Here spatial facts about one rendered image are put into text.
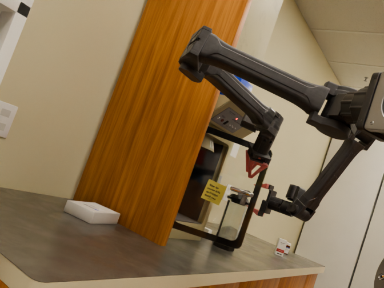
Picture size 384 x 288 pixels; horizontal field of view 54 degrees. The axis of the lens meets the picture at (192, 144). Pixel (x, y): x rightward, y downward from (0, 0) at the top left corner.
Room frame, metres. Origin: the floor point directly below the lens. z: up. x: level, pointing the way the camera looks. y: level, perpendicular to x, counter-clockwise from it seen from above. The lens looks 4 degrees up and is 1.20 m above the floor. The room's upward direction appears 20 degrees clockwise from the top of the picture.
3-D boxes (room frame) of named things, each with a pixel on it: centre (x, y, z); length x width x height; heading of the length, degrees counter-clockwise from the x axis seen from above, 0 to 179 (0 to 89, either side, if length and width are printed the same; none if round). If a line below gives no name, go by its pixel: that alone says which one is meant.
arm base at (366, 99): (0.76, -0.32, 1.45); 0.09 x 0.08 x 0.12; 115
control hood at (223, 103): (1.49, -0.13, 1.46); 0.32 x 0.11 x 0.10; 144
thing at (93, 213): (1.33, 0.24, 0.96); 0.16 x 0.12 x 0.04; 156
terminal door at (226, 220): (1.42, -0.15, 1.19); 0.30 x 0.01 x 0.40; 99
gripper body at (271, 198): (1.60, -0.42, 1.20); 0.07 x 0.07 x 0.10; 55
